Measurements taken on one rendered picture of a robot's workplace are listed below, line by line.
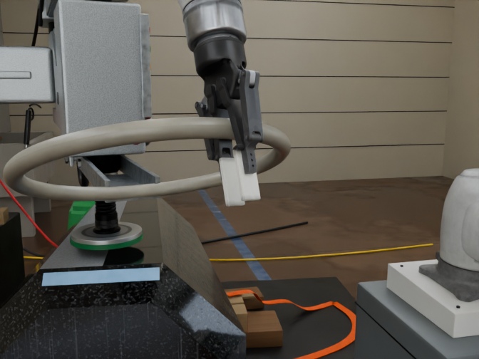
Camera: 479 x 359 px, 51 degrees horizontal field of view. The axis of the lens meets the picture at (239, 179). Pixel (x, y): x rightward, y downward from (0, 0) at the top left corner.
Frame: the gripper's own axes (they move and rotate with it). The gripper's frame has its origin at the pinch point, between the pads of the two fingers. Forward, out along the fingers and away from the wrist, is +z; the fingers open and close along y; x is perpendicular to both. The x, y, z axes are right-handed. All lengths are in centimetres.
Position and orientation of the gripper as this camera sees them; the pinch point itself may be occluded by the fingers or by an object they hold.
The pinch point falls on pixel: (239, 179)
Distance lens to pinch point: 69.7
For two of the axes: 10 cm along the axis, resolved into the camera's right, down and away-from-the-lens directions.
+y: -5.9, 2.4, 7.7
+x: -7.9, 0.1, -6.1
